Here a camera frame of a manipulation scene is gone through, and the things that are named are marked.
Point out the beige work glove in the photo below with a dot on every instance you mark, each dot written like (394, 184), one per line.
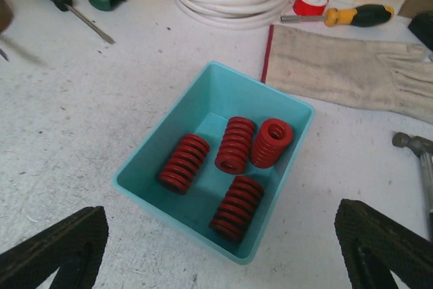
(372, 75)

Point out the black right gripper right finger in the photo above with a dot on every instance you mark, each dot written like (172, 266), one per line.
(374, 247)

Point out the claw hammer steel handle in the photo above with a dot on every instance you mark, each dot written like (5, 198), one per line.
(422, 148)

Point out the red white tape roll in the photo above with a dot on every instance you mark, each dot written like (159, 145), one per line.
(309, 7)

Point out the black rectangular case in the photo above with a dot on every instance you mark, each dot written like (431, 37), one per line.
(421, 26)

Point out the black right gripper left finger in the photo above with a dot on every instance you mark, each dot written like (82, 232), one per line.
(72, 249)

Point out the yellow black nut driver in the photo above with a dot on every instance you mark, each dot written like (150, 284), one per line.
(362, 16)

